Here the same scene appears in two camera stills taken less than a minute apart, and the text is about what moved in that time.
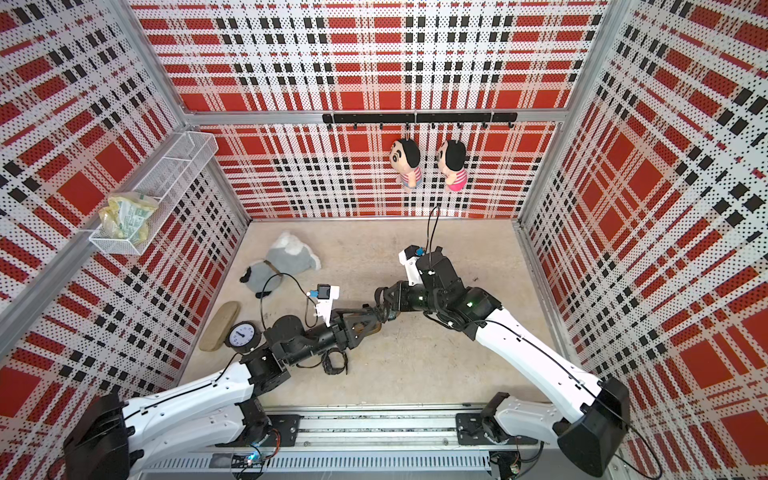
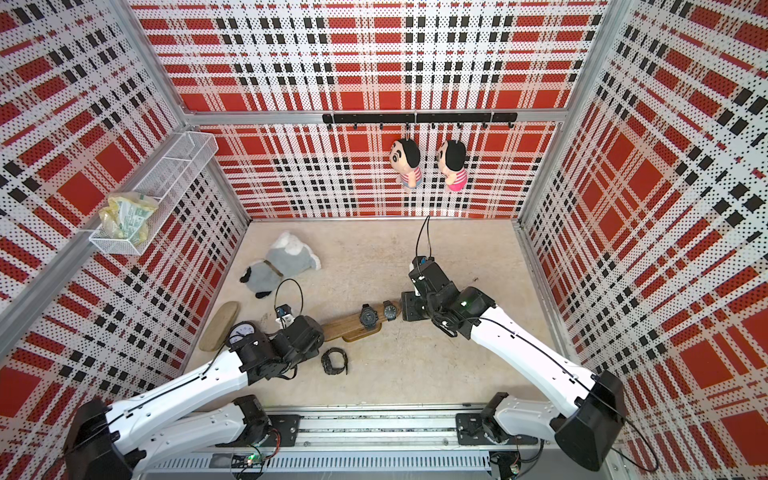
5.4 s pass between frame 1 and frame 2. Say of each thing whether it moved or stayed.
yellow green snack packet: stayed
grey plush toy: stayed
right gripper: moved
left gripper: moved
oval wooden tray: stayed
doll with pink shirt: stayed
